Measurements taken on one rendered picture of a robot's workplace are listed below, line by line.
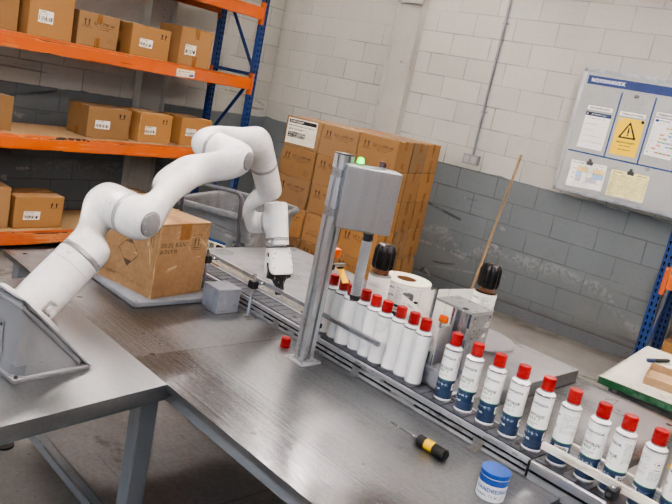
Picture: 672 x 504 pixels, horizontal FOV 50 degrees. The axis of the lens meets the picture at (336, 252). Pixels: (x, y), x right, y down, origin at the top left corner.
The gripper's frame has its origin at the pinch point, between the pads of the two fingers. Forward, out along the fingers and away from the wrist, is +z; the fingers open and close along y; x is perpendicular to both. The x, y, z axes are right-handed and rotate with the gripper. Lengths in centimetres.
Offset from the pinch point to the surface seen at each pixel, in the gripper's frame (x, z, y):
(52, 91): 402, -170, 91
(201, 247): 21.0, -16.4, -18.6
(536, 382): -74, 34, 48
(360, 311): -41.8, 7.5, -1.6
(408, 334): -61, 14, -2
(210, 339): -6.7, 14.6, -35.1
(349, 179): -54, -32, -17
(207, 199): 222, -60, 123
